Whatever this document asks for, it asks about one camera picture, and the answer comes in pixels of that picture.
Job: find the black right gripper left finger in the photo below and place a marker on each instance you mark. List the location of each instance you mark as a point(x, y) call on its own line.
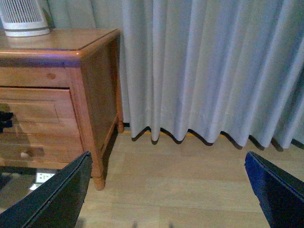
point(56, 203)

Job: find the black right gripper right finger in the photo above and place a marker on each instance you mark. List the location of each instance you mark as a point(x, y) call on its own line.
point(280, 194)

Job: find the wooden drawer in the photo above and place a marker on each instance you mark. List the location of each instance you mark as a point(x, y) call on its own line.
point(39, 111)
point(38, 151)

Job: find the white power strip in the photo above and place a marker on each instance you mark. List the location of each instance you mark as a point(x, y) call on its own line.
point(41, 177)

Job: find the wooden nightstand cabinet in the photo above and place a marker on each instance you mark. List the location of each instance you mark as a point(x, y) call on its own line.
point(84, 61)

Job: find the grey curtain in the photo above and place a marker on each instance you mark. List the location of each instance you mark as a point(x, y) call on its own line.
point(210, 66)

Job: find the white cylindrical air purifier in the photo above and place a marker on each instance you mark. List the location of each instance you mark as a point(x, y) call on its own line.
point(23, 18)

